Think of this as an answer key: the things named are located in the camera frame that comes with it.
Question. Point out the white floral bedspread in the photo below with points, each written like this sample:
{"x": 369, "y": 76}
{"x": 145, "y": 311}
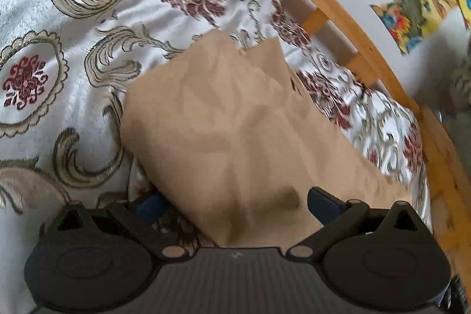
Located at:
{"x": 73, "y": 41}

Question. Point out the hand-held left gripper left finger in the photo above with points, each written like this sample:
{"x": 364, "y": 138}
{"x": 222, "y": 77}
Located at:
{"x": 149, "y": 207}

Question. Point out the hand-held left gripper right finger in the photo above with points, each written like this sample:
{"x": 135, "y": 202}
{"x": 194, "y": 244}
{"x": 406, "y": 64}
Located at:
{"x": 323, "y": 205}

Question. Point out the wooden bed frame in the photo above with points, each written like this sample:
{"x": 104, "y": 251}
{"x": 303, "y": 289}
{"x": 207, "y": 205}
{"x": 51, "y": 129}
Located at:
{"x": 331, "y": 5}

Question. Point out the beige coat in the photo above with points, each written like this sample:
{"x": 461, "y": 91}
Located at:
{"x": 228, "y": 122}

